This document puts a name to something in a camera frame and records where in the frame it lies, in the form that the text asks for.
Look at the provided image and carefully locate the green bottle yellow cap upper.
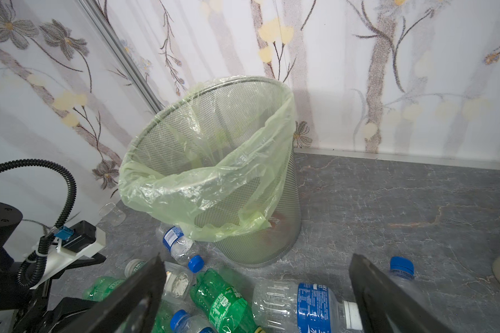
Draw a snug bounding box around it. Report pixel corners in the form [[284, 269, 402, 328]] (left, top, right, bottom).
[[190, 269, 265, 333]]

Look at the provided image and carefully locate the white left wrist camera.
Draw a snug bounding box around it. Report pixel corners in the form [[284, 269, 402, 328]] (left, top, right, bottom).
[[31, 221, 106, 289]]

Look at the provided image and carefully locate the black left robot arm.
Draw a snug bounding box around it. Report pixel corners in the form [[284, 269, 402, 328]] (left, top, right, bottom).
[[0, 159, 106, 332]]

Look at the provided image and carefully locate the small clear glass cup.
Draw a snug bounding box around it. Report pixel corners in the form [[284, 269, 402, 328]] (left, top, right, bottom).
[[99, 203, 126, 226]]

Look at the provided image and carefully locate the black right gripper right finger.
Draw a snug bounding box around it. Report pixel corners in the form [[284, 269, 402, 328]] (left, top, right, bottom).
[[349, 253, 451, 332]]

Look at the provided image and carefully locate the clear bottle cream label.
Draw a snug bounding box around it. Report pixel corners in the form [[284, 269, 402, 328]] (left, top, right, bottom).
[[124, 259, 194, 304]]

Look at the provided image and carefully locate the mesh bin with green liner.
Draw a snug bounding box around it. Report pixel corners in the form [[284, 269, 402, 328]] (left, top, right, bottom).
[[118, 76, 301, 267]]

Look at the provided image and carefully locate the clear bottle blue label white cap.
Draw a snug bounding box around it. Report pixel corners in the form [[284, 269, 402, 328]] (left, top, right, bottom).
[[252, 280, 363, 332]]

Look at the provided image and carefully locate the pepsi bottle blue cap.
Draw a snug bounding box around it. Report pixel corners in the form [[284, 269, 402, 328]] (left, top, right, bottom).
[[170, 309, 215, 333]]

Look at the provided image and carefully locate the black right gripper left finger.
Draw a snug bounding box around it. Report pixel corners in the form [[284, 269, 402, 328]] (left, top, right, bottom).
[[61, 255, 166, 333]]

